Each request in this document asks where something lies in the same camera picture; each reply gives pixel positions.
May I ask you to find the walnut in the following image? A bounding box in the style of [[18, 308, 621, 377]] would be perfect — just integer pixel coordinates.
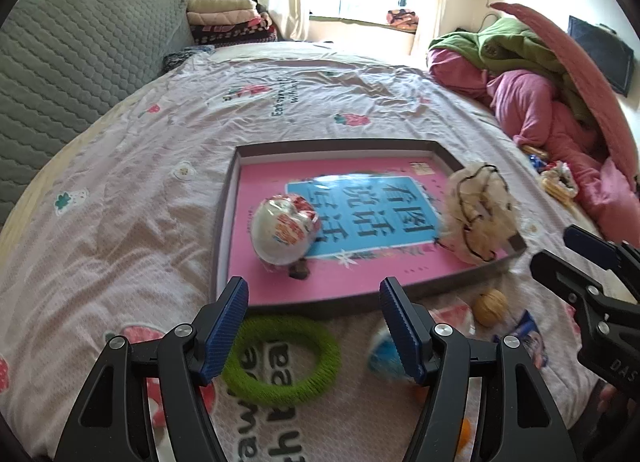
[[472, 289, 509, 328]]

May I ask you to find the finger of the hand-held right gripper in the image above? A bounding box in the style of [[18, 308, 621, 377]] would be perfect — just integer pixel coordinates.
[[564, 225, 640, 304], [530, 251, 608, 315]]

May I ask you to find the green fuzzy ring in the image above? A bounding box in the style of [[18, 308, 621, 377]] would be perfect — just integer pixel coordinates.
[[220, 315, 342, 405]]

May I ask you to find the grey cardboard box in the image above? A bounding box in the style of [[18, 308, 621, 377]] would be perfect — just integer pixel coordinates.
[[214, 139, 528, 320]]

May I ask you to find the red egg toy packet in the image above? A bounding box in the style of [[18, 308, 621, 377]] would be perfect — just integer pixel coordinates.
[[367, 305, 476, 388]]

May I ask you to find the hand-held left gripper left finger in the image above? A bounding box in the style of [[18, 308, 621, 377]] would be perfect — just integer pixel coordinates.
[[52, 276, 250, 462]]

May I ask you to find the white egg toy packet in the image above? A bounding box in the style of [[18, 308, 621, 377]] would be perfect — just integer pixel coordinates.
[[250, 193, 322, 273]]

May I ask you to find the dusty pink quilt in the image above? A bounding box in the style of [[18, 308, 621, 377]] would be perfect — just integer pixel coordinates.
[[490, 1, 640, 193]]

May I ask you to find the blue snack packet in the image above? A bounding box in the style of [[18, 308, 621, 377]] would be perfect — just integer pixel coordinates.
[[492, 309, 546, 368]]

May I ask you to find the net bag of cream items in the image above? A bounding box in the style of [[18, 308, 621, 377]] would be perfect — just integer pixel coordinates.
[[440, 162, 521, 264]]

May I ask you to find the cream folded blanket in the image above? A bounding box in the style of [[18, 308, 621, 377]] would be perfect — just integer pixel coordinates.
[[187, 0, 256, 13]]

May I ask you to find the grey quilted headboard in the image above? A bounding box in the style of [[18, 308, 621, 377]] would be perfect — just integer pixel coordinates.
[[0, 0, 196, 233]]

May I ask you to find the green blanket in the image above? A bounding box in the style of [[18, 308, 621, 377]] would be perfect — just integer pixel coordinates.
[[429, 15, 596, 123]]

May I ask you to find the magenta blanket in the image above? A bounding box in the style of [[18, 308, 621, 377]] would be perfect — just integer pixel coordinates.
[[427, 47, 640, 243]]

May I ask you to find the patterned cloth on windowsill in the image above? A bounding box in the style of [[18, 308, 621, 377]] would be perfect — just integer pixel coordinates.
[[386, 7, 420, 33]]

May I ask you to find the clear snack bag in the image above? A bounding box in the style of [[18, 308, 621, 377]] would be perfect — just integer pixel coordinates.
[[539, 161, 581, 201]]

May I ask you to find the black television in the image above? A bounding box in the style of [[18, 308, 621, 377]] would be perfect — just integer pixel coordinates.
[[567, 15, 636, 97]]

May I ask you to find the dark patterned folded blanket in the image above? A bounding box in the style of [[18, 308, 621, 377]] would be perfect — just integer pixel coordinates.
[[192, 22, 278, 46]]

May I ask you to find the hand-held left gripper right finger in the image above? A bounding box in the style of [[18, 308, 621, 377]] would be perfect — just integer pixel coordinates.
[[378, 276, 576, 462]]

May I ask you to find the printed bed sheet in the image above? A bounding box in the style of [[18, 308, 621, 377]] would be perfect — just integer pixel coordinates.
[[0, 40, 640, 462]]

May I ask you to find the pink folded blanket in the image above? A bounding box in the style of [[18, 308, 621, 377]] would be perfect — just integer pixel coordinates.
[[187, 10, 263, 26]]

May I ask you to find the dark patterned pillow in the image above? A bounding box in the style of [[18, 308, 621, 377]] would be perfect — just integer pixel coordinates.
[[164, 45, 216, 74]]

